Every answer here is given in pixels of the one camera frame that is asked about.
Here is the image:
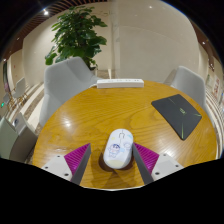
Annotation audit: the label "white cartoon-print computer mouse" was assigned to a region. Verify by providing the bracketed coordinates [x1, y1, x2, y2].
[102, 128, 134, 170]

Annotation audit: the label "group of pale chairs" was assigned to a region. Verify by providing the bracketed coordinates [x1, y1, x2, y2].
[2, 77, 28, 108]

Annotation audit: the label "green potted plant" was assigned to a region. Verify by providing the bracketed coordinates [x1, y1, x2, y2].
[44, 5, 108, 73]

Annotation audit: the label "white power strip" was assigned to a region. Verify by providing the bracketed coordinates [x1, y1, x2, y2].
[96, 78, 145, 89]

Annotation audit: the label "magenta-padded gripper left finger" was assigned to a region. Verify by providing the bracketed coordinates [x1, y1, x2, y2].
[41, 143, 92, 186]

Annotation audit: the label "black mouse pad green lines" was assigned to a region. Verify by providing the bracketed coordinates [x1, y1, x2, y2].
[150, 93, 203, 141]

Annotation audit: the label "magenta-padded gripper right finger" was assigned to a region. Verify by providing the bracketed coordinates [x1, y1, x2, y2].
[132, 143, 184, 185]

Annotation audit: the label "grey shell chair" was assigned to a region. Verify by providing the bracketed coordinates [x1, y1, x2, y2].
[163, 65, 209, 116]
[39, 56, 103, 128]

